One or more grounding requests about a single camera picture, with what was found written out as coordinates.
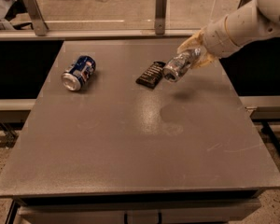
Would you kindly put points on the crushed silver redbull can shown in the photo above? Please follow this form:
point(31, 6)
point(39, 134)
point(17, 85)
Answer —
point(178, 66)

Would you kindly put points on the metal rail behind table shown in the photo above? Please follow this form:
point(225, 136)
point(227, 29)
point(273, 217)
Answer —
point(6, 35)

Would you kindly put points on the black rxbar chocolate wrapper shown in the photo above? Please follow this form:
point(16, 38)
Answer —
point(152, 76)

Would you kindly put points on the blue pepsi can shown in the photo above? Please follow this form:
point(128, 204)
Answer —
point(78, 73)

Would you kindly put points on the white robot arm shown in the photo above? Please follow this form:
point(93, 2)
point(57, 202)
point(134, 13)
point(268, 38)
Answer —
point(257, 20)

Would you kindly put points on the grey cabinet under table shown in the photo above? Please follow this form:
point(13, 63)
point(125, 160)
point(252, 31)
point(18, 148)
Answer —
point(189, 212)

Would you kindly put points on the middle metal bracket post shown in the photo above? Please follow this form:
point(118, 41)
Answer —
point(160, 16)

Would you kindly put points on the left metal bracket post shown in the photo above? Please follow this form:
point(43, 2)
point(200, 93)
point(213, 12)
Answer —
point(36, 17)

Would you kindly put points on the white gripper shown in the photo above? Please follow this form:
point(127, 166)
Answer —
point(215, 37)

